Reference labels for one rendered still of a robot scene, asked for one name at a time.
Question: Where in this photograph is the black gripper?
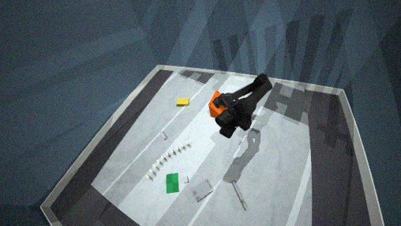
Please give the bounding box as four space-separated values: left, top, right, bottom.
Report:
219 119 236 138

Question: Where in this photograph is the yellow flat block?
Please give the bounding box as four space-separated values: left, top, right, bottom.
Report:
176 98 189 106

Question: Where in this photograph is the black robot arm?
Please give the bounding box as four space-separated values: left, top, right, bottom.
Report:
212 73 272 131

